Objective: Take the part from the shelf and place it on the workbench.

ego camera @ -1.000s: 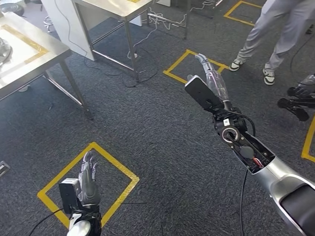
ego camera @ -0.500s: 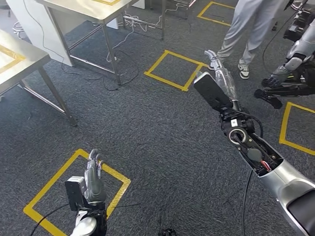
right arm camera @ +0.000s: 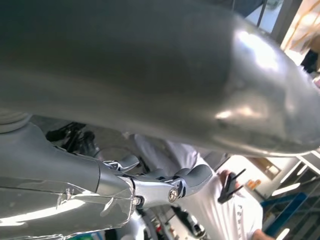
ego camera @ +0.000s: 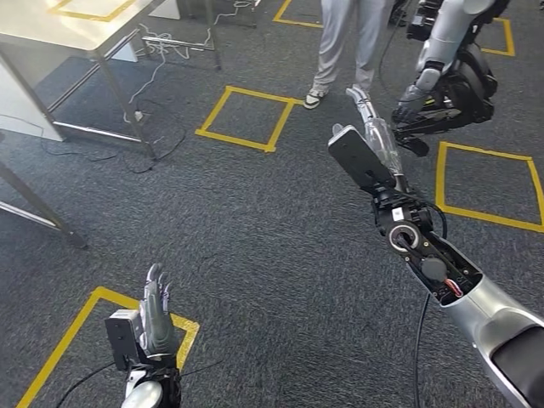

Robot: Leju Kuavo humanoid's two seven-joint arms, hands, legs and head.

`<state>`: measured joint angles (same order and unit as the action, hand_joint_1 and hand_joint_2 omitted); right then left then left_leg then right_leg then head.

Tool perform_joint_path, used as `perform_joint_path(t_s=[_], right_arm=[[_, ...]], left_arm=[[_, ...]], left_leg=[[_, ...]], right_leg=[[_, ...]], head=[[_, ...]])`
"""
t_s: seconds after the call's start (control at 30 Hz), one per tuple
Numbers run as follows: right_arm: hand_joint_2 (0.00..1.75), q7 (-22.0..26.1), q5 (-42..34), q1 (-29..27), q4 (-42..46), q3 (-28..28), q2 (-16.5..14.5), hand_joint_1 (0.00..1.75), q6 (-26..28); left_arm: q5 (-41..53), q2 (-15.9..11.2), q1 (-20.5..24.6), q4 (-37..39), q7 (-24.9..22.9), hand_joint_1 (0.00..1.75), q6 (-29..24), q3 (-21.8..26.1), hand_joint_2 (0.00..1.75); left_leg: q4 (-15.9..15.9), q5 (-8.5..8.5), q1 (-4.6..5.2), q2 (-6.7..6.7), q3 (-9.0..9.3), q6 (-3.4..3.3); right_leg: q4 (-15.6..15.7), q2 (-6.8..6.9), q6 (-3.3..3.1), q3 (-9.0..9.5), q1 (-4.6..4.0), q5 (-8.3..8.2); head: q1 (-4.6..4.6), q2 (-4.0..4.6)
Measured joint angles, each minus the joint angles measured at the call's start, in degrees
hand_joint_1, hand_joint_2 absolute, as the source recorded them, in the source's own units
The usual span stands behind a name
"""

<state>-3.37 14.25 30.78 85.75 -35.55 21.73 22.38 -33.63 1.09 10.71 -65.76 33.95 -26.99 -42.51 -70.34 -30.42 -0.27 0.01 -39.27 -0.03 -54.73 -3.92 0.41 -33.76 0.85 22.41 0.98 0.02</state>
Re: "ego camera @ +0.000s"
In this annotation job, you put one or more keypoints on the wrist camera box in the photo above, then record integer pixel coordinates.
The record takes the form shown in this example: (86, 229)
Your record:
(123, 338)
(361, 160)

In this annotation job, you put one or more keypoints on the yellow tape frame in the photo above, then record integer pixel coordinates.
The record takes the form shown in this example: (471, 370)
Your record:
(76, 14)

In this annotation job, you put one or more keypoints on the black humanoid robot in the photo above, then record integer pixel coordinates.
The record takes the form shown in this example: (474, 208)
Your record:
(467, 84)

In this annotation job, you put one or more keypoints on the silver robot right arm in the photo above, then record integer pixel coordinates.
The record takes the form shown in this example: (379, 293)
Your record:
(497, 321)

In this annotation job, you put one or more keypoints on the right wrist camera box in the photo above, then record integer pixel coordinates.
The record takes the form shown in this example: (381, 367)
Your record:
(361, 160)

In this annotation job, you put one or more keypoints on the white side panel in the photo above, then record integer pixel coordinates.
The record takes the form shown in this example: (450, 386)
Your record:
(21, 107)

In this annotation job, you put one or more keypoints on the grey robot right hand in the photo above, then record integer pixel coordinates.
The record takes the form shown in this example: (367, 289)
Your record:
(382, 143)

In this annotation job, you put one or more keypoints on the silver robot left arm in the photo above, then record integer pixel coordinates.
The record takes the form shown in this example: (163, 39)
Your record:
(142, 397)

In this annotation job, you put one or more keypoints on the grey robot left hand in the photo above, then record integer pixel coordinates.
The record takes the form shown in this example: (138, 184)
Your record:
(157, 326)

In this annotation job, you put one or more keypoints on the standing person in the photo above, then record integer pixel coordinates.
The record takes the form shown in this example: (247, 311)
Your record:
(336, 39)

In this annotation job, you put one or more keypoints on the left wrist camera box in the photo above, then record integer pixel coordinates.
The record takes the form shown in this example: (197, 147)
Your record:
(123, 338)

